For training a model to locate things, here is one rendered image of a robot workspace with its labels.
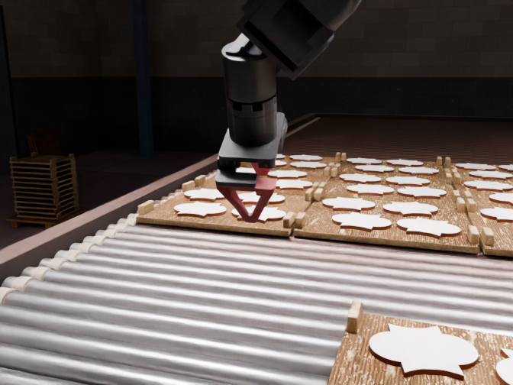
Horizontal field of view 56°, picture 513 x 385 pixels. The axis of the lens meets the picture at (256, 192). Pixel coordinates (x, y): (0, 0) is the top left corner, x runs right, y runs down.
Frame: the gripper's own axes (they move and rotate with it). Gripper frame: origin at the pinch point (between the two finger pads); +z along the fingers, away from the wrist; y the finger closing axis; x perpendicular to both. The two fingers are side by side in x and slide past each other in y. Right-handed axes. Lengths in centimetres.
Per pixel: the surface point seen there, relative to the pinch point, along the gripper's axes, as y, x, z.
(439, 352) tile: 9.7, 24.9, 16.9
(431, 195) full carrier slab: -69, 40, 54
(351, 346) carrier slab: 9.2, 13.8, 18.5
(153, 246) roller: -24, -29, 38
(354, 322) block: 5.4, 14.2, 18.4
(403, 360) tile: 12.2, 20.1, 15.9
